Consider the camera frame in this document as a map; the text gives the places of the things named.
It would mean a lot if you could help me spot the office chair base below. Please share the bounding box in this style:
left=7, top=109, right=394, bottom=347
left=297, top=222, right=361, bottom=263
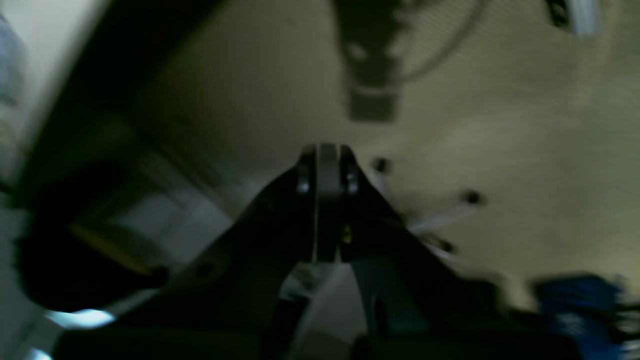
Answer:
left=366, top=157, right=489, bottom=259

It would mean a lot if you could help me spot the blue object on floor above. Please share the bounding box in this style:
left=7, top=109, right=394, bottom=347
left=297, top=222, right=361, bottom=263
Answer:
left=531, top=273, right=639, bottom=360

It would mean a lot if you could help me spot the left gripper side black left finger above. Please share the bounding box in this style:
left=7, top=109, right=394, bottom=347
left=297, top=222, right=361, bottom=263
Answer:
left=52, top=145, right=318, bottom=360

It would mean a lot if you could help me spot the dark stand with cable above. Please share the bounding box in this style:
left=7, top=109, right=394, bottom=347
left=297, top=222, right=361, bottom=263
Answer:
left=331, top=0, right=490, bottom=123

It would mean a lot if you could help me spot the left gripper side right finger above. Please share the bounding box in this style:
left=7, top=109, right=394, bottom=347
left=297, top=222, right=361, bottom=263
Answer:
left=340, top=145, right=581, bottom=360

